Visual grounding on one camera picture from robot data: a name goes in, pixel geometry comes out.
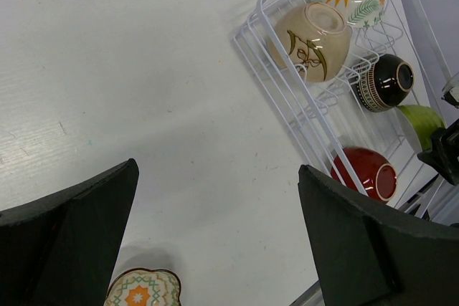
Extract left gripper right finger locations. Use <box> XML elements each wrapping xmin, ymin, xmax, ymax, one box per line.
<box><xmin>298</xmin><ymin>165</ymin><xmax>458</xmax><ymax>305</ymax></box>

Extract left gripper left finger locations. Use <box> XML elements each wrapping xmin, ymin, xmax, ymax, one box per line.
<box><xmin>1</xmin><ymin>159</ymin><xmax>138</xmax><ymax>305</ymax></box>

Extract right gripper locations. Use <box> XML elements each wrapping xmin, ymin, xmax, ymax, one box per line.
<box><xmin>417</xmin><ymin>120</ymin><xmax>458</xmax><ymax>186</ymax></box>

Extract white square bowl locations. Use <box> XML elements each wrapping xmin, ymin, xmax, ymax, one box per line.
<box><xmin>395</xmin><ymin>105</ymin><xmax>445</xmax><ymax>154</ymax></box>

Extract red bowl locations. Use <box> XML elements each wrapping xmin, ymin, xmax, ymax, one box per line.
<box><xmin>343</xmin><ymin>146</ymin><xmax>397</xmax><ymax>204</ymax></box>

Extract brown rimmed beige bowl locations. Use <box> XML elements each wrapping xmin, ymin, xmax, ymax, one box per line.
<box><xmin>352</xmin><ymin>54</ymin><xmax>415</xmax><ymax>113</ymax></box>

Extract flower shaped patterned dish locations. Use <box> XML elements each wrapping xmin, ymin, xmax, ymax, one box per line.
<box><xmin>104</xmin><ymin>268</ymin><xmax>181</xmax><ymax>306</ymax></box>

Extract beige bowl with flower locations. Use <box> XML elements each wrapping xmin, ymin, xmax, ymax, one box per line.
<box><xmin>274</xmin><ymin>2</ymin><xmax>352</xmax><ymax>82</ymax></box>

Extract aluminium frame rail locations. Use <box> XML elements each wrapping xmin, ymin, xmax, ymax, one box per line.
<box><xmin>410</xmin><ymin>0</ymin><xmax>455</xmax><ymax>102</ymax></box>

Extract white wire dish rack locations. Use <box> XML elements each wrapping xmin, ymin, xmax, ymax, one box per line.
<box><xmin>234</xmin><ymin>0</ymin><xmax>458</xmax><ymax>222</ymax></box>

